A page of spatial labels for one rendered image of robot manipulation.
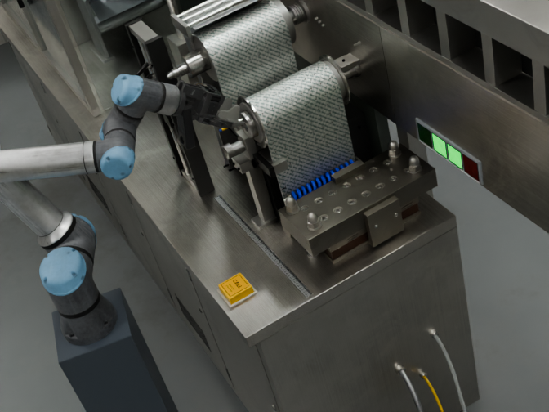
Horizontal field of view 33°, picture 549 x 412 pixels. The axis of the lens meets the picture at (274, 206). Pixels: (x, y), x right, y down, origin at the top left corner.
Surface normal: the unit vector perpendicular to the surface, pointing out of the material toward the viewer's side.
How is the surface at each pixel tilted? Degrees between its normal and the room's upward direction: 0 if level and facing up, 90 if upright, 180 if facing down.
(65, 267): 8
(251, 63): 92
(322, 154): 90
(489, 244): 0
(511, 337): 0
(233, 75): 92
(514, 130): 90
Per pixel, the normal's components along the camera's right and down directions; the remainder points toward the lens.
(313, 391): 0.48, 0.48
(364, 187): -0.22, -0.75
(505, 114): -0.85, 0.47
